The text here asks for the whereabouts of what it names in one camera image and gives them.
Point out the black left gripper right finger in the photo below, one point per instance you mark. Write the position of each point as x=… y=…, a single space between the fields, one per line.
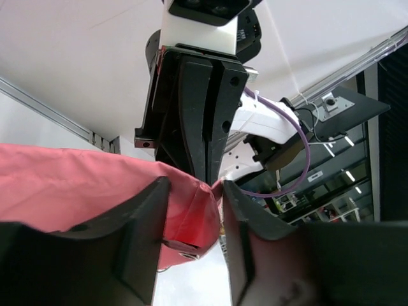
x=323 y=263

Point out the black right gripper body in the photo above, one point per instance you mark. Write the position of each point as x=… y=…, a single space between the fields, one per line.
x=244 y=42

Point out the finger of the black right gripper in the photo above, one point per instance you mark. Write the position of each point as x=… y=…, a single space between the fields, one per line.
x=181 y=141
x=225 y=87

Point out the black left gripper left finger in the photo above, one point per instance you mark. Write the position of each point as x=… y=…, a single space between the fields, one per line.
x=111 y=259

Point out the pink zip-up jacket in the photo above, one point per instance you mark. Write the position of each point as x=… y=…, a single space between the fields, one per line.
x=57 y=189

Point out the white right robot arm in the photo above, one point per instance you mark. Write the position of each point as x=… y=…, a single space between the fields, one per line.
x=263 y=132

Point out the aluminium right side rails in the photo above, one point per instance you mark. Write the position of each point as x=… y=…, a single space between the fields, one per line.
x=83 y=133

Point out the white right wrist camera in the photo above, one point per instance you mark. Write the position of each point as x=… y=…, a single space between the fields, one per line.
x=204 y=15

